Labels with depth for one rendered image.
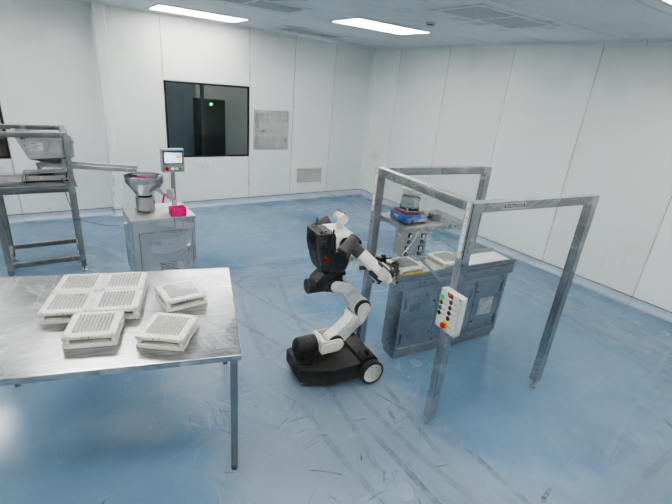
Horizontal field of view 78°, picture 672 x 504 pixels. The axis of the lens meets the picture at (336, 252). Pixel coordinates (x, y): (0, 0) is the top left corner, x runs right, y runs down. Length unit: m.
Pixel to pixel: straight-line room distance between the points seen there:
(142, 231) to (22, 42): 3.36
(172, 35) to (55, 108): 1.93
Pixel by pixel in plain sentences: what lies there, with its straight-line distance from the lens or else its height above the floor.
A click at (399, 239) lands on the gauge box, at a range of 3.14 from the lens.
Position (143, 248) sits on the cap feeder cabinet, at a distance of 4.66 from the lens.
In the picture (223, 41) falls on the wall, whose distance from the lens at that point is 7.58.
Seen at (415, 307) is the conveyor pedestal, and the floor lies 0.49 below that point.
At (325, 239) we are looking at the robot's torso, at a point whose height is 1.18.
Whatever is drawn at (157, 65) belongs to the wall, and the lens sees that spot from 7.28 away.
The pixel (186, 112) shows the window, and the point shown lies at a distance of 7.40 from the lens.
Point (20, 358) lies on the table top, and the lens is 2.55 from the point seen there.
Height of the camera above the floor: 2.16
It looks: 22 degrees down
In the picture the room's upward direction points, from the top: 5 degrees clockwise
